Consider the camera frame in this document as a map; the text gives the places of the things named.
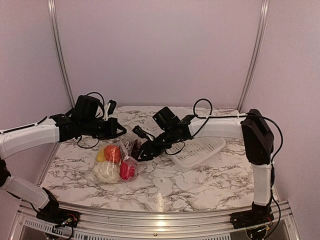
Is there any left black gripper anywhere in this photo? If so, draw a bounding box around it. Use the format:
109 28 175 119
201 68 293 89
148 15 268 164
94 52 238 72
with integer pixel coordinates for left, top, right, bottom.
81 117 127 140

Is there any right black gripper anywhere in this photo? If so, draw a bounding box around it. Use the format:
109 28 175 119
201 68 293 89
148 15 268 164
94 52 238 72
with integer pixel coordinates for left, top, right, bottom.
134 127 176 163

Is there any fake purple grapes bunch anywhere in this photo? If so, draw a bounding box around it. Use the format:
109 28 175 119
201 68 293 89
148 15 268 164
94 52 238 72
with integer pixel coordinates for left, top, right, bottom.
124 139 142 160

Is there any fake red pepper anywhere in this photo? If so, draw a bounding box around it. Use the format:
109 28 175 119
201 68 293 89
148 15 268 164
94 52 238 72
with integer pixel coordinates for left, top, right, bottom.
119 161 137 181

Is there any clear zip top bag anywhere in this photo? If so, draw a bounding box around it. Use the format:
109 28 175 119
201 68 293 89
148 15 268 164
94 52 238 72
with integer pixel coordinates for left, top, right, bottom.
91 139 141 184

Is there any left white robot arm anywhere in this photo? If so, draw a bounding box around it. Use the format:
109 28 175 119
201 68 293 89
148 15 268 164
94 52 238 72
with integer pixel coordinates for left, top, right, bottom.
0 113 127 223

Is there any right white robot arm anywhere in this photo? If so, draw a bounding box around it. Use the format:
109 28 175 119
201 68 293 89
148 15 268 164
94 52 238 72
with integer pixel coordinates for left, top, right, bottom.
137 107 274 229

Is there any fake orange tomato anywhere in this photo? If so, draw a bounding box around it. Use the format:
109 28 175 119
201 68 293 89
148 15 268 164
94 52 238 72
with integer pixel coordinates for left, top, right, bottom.
104 144 122 164

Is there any fake white cauliflower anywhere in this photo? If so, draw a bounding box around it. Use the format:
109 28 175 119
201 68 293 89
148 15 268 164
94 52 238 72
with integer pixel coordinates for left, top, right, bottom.
93 161 120 184

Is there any white plastic basket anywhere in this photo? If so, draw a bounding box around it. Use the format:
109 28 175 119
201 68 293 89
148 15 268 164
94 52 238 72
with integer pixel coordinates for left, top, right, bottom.
147 117 227 173

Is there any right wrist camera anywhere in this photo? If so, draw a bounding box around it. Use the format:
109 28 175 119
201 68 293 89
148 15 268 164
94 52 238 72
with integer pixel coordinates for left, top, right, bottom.
132 125 155 141

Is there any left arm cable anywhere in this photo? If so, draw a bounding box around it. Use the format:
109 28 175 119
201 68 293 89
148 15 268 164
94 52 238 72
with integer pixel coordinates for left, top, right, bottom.
84 91 106 118

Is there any front aluminium frame rail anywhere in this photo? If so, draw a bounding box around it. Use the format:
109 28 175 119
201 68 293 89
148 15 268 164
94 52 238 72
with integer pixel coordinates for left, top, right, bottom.
7 197 301 240

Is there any left aluminium frame post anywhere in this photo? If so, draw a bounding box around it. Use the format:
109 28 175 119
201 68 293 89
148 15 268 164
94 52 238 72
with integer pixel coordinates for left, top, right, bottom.
47 0 75 108

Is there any aluminium frame post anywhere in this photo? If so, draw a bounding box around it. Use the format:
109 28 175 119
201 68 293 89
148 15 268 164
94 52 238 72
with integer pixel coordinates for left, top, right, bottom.
237 0 270 112
47 0 75 108

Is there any right aluminium frame post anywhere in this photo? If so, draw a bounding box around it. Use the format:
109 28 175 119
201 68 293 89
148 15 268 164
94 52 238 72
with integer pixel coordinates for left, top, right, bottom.
237 0 270 112

